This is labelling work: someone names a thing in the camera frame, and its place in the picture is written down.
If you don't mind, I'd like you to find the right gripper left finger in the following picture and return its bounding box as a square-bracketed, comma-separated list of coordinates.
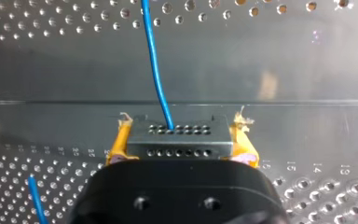
[105, 112, 140, 166]

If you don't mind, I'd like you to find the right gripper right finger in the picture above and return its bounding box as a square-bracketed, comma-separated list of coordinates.
[221, 105, 260, 169]

